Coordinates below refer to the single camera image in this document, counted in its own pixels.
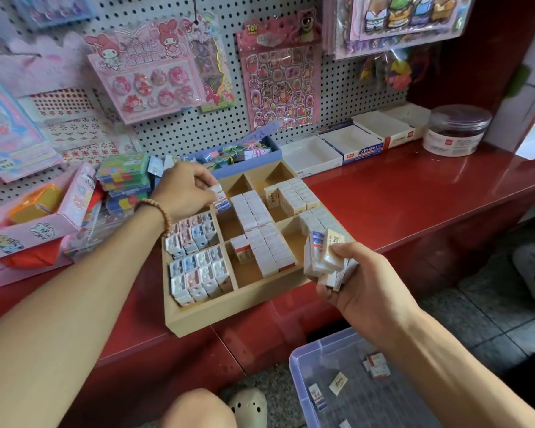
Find person's left hand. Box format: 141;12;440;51
152;161;219;224

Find person's right hand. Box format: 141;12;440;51
316;242;422;348

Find handful of boxed erasers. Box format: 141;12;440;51
303;227;360;292

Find clear plastic storage bin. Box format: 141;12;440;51
289;327;447;428

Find blue white eraser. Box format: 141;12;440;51
307;382;328;410

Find wooden compartment tray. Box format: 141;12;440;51
160;160;358;339

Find person's right forearm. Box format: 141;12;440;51
383;307;535;428

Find person's left forearm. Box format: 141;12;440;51
0;204;171;428

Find blue box of trinkets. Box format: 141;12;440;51
180;120;284;181

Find white tray box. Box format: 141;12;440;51
352;102;433;150
279;133;344;179
319;122;386;166

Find yellow orange toy box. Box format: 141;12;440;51
7;184;64;224

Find person's left cream clog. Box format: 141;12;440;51
227;388;270;428

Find person's left leg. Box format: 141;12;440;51
159;389;239;428

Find stack of colourful packs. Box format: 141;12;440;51
96;153;155;218

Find white pegboard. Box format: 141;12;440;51
0;0;447;210

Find pink tray of trinkets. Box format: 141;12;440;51
0;162;99;291

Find red display counter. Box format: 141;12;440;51
0;142;535;428

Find red patterned sticker sheet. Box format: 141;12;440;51
31;89;139;166

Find pink sticker pack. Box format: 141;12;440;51
82;17;206;125
236;8;324;132

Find green edged sticker pack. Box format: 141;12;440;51
182;13;237;112

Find red folded cloth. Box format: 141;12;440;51
0;240;68;270

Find pastel cartoon sticker pack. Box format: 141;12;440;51
0;67;65;184

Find round clear plastic jar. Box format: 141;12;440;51
423;104;493;158

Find pale pink card pack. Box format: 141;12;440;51
0;31;90;96

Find clear glitter sticker sheet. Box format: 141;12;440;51
9;0;99;30

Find clear bag of colourful toys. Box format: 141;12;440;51
357;49;438;93

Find beaded wooden bracelet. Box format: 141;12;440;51
134;197;173;239

